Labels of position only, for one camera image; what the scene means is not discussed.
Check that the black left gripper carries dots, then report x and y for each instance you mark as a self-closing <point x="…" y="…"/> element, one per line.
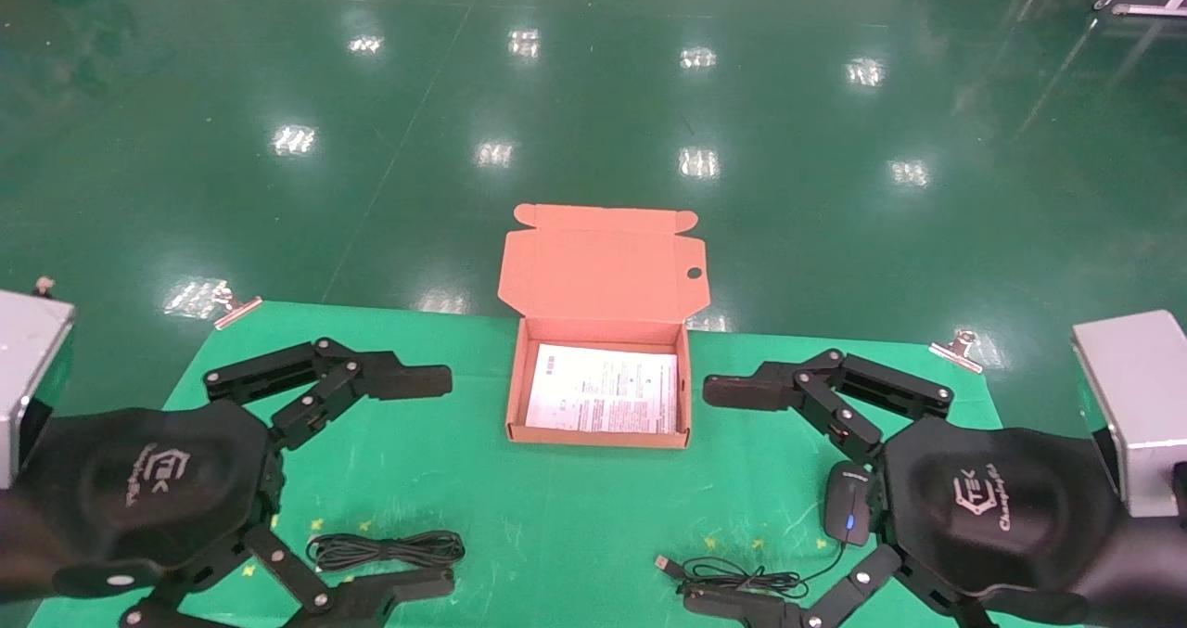
<point x="121" y="480"/>

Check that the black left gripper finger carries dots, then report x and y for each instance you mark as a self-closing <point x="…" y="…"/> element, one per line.
<point x="399" y="591"/>
<point x="408" y="379"/>

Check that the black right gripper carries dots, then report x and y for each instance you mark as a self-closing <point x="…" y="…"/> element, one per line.
<point x="1001" y="507"/>

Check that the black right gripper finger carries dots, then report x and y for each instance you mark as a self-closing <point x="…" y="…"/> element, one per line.
<point x="742" y="391"/>
<point x="733" y="608"/>

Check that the open brown cardboard box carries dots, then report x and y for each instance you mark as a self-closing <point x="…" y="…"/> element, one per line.
<point x="603" y="271"/>

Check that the white printed instruction sheet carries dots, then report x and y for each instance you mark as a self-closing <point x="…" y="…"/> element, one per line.
<point x="603" y="387"/>

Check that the metal table clamp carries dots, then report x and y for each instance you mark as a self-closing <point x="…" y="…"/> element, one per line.
<point x="237" y="311"/>
<point x="958" y="352"/>

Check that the green table mat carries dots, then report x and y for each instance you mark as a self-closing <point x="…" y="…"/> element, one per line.
<point x="575" y="507"/>

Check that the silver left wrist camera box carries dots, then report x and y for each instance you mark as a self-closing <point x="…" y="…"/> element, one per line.
<point x="28" y="368"/>

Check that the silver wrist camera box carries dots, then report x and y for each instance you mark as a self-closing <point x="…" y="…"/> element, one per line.
<point x="28" y="368"/>
<point x="1141" y="405"/>

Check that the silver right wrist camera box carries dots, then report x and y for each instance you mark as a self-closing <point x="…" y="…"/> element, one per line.
<point x="1141" y="405"/>

